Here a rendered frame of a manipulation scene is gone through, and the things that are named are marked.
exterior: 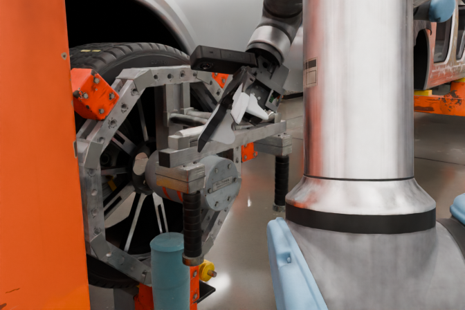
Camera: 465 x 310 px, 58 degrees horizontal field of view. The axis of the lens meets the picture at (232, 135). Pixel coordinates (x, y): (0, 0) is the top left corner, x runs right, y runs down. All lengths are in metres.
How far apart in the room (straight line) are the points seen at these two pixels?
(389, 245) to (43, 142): 0.36
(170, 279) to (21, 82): 0.63
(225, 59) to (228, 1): 0.84
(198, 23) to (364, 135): 1.15
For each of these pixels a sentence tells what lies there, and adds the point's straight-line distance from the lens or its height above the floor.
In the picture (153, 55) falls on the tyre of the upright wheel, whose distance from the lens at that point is 1.10.
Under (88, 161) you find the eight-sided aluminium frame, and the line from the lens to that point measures 0.90.
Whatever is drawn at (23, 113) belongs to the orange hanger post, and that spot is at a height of 1.11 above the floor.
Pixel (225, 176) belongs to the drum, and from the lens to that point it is 1.00.
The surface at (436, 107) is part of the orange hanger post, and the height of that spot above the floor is 0.58.
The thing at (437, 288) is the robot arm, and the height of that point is 1.01.
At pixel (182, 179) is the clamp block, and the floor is 0.93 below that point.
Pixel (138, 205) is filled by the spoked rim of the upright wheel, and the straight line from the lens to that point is 1.16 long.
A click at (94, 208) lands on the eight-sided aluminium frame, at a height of 0.84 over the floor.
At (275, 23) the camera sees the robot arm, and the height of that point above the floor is 1.21.
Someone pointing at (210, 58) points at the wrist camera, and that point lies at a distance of 0.70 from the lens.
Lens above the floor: 1.18
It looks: 12 degrees down
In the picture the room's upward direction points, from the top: straight up
